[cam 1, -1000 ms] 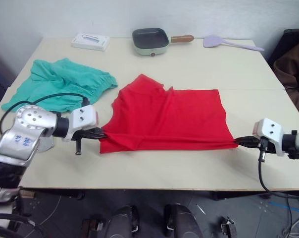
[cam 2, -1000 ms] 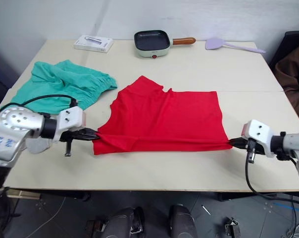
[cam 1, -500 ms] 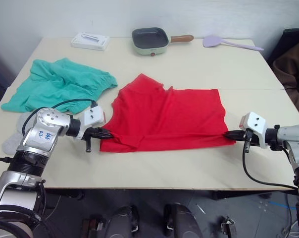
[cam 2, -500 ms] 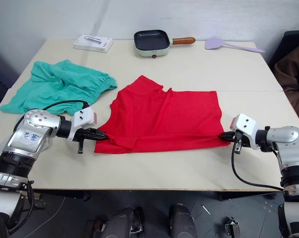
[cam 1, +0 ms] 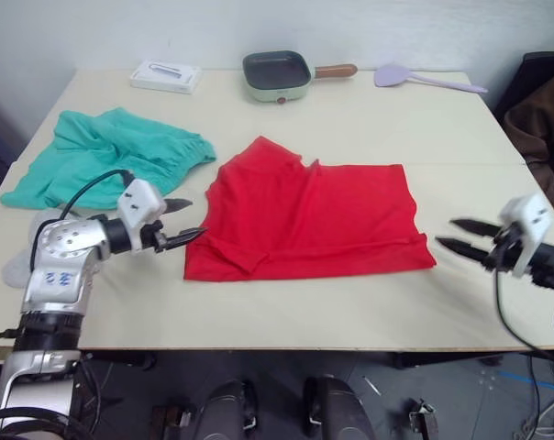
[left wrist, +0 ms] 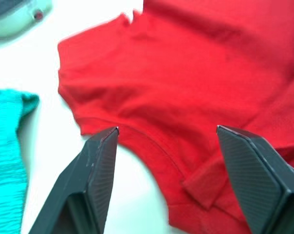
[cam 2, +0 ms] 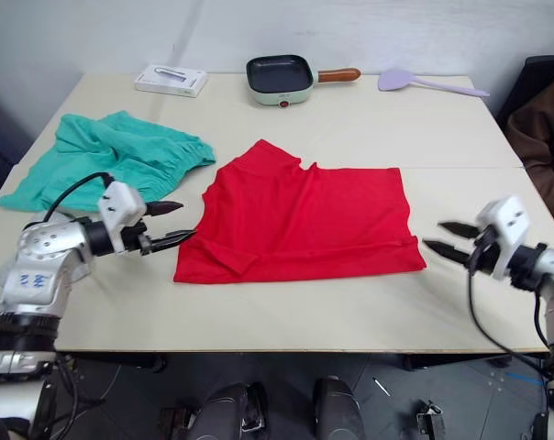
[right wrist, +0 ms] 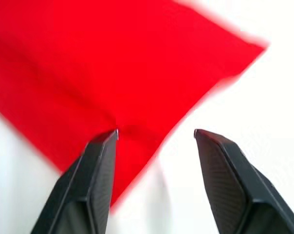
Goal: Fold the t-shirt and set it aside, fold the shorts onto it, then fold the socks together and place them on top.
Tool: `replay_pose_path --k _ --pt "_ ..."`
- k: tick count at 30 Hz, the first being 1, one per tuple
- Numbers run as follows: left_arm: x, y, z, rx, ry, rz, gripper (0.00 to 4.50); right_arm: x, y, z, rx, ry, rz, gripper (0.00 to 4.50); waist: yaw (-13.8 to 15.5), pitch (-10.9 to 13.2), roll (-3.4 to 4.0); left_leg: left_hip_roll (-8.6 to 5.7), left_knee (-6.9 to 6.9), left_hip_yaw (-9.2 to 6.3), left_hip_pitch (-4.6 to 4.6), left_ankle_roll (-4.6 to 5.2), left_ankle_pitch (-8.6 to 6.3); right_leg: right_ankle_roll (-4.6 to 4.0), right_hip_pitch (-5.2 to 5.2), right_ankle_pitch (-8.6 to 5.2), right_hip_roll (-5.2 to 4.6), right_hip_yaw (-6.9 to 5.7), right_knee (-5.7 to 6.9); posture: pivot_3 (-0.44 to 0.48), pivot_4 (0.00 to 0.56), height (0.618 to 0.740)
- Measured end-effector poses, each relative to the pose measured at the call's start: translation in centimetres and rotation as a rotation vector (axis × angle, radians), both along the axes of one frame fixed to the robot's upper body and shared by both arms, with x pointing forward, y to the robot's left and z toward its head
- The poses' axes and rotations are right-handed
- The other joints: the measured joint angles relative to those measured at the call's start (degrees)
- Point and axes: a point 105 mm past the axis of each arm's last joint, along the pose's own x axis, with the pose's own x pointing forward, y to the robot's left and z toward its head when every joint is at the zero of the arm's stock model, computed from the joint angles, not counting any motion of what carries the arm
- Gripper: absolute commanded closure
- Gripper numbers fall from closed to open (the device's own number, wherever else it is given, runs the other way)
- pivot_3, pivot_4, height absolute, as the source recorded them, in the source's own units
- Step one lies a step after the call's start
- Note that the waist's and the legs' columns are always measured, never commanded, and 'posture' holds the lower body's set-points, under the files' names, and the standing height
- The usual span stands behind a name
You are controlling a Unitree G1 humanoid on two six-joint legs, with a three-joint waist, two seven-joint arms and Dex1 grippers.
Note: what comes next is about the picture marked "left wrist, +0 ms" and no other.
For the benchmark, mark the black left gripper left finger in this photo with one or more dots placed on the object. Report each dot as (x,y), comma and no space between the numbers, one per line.
(88,175)

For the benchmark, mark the teal green shorts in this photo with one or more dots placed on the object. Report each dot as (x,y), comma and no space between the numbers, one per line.
(5,146)

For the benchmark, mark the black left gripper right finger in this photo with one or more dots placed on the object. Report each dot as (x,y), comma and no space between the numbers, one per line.
(256,178)

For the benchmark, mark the red t-shirt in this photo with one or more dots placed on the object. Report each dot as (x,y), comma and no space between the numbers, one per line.
(173,73)

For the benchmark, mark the mint green electric frying pan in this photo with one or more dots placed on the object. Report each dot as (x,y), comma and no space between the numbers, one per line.
(10,24)

